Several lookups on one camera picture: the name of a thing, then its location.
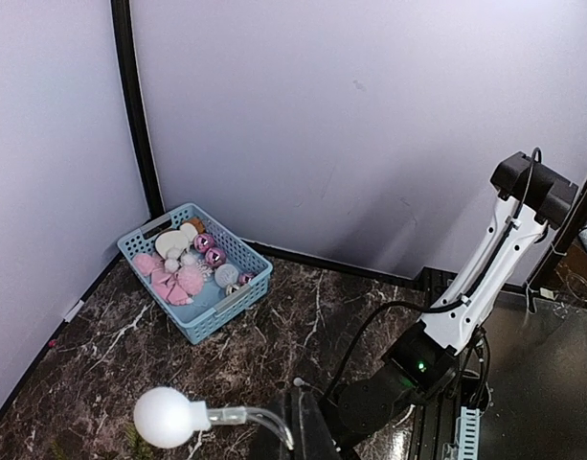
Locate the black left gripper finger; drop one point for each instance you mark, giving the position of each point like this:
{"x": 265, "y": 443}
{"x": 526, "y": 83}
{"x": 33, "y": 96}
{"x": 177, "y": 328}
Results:
{"x": 312, "y": 439}

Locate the white tape piece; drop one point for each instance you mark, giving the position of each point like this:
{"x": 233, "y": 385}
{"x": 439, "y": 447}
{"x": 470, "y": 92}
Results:
{"x": 71, "y": 313}

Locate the white knitted ball ornament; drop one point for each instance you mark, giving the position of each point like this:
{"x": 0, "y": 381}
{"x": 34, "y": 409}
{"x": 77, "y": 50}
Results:
{"x": 225, "y": 275}

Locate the white ball string lights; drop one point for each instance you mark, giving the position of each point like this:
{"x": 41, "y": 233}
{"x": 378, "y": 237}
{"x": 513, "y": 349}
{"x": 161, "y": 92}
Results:
{"x": 167, "y": 419}

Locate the pink felt ornament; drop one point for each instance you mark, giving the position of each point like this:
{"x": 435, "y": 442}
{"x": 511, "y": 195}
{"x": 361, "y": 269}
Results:
{"x": 166, "y": 286}

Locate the pink fluffy pompom ornament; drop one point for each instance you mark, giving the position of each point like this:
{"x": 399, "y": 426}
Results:
{"x": 147, "y": 264}
{"x": 190, "y": 279}

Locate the white slotted cable duct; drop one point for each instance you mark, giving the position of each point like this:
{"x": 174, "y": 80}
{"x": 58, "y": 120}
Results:
{"x": 469, "y": 433}

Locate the white felt ornament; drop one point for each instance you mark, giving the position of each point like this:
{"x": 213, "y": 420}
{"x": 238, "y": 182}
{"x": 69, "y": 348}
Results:
{"x": 179, "y": 239}

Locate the brown felt ornament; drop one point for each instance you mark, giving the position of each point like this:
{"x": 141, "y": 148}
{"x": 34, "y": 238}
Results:
{"x": 198, "y": 224}

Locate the small green christmas tree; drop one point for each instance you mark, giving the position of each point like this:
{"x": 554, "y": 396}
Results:
{"x": 136, "y": 449}

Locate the black corner frame post right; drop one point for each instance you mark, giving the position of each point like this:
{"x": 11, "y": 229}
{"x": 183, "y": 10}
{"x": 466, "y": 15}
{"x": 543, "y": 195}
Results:
{"x": 134, "y": 105}

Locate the light blue plastic basket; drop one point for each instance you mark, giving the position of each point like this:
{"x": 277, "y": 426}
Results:
{"x": 211, "y": 308}

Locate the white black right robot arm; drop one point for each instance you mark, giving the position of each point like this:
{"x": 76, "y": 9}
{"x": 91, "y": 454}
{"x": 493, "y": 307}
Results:
{"x": 532, "y": 198}

